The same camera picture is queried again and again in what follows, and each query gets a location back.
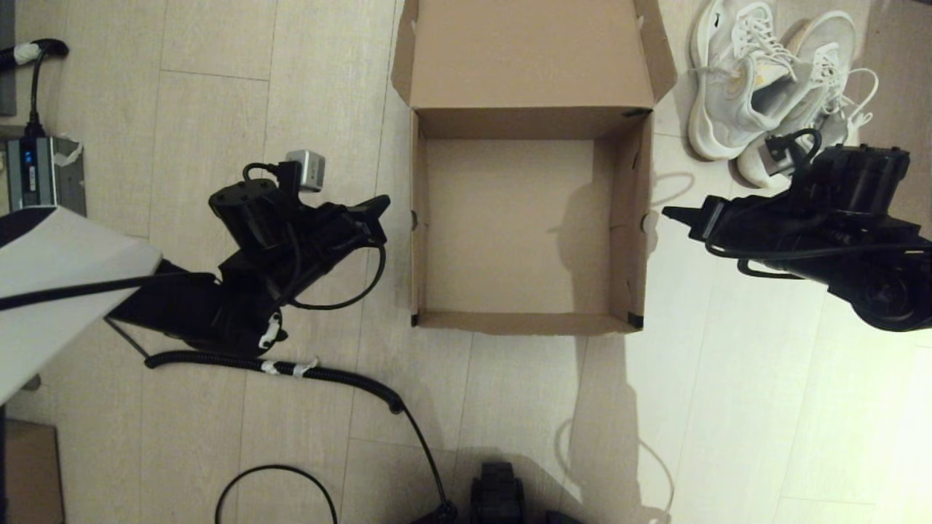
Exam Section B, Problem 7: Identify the white lace-up sneaker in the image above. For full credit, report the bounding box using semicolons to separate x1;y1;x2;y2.
735;11;880;190
688;0;820;161

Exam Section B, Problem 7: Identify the brown cardboard shoe box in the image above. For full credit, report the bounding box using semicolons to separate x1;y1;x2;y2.
391;0;678;337

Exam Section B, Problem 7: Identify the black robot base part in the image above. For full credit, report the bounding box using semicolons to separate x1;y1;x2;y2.
470;461;526;524

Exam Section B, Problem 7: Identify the white tape wrap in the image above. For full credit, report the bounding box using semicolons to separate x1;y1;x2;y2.
261;357;320;379

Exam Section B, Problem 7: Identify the grey power supply unit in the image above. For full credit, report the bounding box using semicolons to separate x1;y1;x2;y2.
6;136;87;217

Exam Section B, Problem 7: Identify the plain brown cardboard carton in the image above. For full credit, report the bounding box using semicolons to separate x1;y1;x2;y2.
4;421;63;524

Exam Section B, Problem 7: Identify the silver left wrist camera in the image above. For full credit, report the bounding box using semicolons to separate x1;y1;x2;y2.
285;149;326;194

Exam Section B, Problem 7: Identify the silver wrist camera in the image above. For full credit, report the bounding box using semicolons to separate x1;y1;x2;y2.
285;149;326;194
759;135;803;177

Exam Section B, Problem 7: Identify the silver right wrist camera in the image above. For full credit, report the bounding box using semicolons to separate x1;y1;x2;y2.
759;135;803;177

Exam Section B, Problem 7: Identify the black corrugated floor cable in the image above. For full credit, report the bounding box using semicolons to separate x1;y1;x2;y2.
106;317;458;524

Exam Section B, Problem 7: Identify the thin black looped cable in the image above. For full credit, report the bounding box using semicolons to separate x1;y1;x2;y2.
215;464;339;524

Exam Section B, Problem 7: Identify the black power cable white tape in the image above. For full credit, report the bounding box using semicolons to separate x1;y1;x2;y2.
0;38;70;138

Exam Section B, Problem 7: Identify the thin white floor cable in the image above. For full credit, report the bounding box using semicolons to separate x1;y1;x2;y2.
557;421;674;523

